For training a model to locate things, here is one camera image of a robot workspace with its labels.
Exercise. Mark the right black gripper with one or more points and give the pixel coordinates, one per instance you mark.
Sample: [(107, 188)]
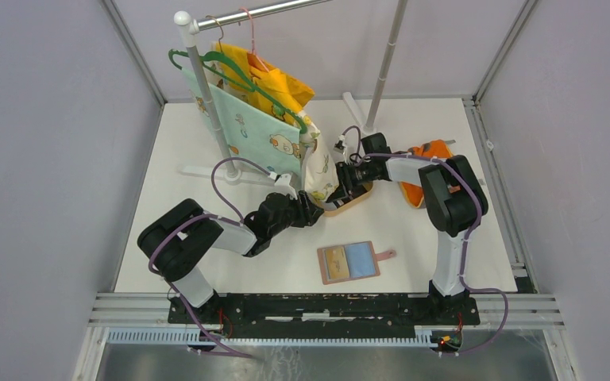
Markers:
[(343, 173)]

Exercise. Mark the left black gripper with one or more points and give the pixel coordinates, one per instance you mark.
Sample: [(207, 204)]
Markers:
[(308, 213)]

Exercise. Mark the yellow oval tray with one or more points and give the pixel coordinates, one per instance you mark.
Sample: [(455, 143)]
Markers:
[(335, 207)]

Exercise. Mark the gold VIP credit card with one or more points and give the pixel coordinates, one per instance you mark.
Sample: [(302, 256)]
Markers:
[(336, 263)]

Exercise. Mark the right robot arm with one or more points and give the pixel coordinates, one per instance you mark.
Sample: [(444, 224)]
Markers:
[(454, 200)]

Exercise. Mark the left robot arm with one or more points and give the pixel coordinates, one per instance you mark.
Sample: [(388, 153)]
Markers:
[(176, 242)]

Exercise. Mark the cream printed garment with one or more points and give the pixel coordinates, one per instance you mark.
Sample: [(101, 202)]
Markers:
[(319, 176)]

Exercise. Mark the light green printed garment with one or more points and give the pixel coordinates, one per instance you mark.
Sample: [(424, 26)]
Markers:
[(255, 135)]

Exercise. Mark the yellow garment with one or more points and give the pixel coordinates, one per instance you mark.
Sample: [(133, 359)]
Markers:
[(286, 89)]

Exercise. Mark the pink clothes hanger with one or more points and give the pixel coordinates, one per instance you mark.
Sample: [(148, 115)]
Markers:
[(253, 39)]

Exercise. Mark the white metal clothes rack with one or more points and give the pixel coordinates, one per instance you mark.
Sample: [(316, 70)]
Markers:
[(189, 28)]

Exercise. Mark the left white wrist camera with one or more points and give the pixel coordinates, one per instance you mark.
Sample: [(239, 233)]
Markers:
[(284, 184)]

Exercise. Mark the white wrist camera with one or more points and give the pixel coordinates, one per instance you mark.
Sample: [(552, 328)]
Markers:
[(284, 184), (341, 146)]

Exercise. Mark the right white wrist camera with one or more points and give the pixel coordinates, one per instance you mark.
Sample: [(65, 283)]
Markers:
[(341, 146)]

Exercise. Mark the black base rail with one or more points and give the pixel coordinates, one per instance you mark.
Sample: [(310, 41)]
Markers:
[(326, 316)]

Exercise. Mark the white perforated cable tray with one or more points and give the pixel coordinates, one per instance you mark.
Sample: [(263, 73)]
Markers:
[(191, 336)]

